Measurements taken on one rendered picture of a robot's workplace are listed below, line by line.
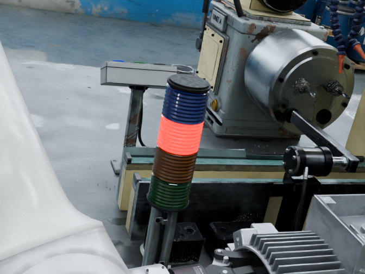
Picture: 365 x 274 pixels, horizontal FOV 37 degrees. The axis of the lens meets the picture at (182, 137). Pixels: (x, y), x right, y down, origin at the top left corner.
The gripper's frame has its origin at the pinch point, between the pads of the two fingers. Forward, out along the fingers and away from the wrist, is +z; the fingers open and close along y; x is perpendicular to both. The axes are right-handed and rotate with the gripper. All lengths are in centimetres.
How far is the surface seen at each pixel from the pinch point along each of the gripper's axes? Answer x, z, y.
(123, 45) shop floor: 119, 78, 484
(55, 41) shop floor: 109, 11, 480
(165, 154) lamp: -6.7, -15.2, 21.0
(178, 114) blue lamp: -12.8, -13.6, 20.4
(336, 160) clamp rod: 8.4, 25.4, 37.8
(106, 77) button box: 1, -14, 73
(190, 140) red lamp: -9.0, -12.0, 19.9
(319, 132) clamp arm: 8, 28, 49
